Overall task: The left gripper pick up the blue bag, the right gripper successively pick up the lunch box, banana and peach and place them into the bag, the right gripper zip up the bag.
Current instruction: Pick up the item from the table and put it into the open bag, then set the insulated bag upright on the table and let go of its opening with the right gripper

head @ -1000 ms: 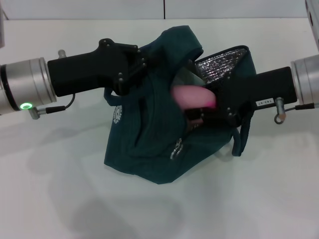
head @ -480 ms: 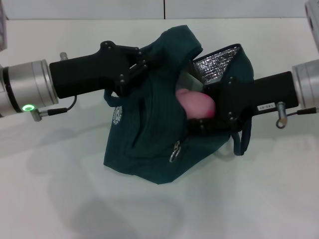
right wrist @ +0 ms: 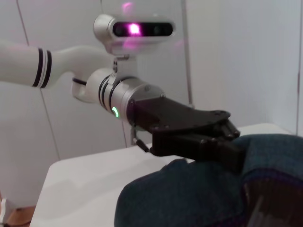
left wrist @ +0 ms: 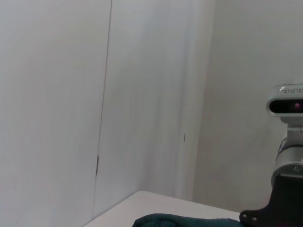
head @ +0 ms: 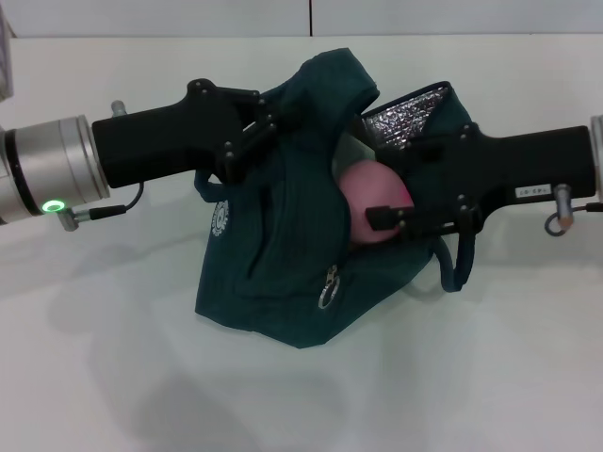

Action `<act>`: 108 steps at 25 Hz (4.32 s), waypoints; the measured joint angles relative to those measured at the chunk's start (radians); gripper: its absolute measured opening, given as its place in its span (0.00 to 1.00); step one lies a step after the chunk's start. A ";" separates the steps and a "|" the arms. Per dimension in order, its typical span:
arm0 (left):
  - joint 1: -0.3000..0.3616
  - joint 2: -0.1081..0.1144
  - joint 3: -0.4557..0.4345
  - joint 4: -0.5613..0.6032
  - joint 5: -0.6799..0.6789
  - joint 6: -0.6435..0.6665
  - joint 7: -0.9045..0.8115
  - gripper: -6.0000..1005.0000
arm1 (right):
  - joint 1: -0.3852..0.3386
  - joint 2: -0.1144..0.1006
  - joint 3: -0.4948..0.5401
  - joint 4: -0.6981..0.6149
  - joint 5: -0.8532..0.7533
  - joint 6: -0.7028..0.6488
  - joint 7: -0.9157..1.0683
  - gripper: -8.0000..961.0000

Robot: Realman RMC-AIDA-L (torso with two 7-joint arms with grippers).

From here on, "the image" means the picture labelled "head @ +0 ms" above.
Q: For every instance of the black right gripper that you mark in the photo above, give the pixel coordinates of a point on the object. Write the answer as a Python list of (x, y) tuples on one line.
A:
[(527, 165)]

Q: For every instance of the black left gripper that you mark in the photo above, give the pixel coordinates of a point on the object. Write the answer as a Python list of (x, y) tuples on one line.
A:
[(160, 141)]

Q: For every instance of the pink peach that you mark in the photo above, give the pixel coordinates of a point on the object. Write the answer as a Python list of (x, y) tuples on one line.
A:
[(372, 188)]

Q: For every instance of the dark teal insulated lunch bag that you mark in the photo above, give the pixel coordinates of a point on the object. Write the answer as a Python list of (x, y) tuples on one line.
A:
[(282, 245)]

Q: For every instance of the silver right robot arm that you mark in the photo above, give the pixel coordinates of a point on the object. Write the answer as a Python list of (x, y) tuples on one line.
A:
[(597, 155)]

